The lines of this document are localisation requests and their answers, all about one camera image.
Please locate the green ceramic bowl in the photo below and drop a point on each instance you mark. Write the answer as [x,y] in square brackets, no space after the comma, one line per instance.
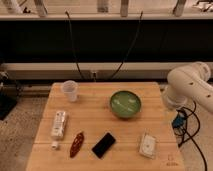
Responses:
[125,104]

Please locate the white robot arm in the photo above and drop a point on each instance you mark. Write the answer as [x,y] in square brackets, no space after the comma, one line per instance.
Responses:
[189,82]

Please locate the clear plastic cup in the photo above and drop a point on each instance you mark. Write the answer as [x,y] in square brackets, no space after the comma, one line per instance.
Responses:
[69,89]

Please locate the black smartphone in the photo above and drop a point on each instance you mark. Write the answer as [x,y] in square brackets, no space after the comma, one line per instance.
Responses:
[103,145]

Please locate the white remote control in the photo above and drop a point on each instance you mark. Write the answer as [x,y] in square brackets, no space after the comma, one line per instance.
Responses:
[59,123]

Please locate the brown red oblong object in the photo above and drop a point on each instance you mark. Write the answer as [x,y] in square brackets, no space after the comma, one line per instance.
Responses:
[76,145]

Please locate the white rectangular packet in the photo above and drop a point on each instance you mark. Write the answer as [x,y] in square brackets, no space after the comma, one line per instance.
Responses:
[147,146]

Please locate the small white cap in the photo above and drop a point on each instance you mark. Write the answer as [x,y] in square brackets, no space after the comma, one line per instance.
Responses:
[55,145]

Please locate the blue connector on floor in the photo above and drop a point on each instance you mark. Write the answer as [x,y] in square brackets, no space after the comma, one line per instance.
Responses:
[178,121]

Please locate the wall power outlet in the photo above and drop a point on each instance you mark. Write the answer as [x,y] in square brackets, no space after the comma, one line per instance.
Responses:
[93,74]

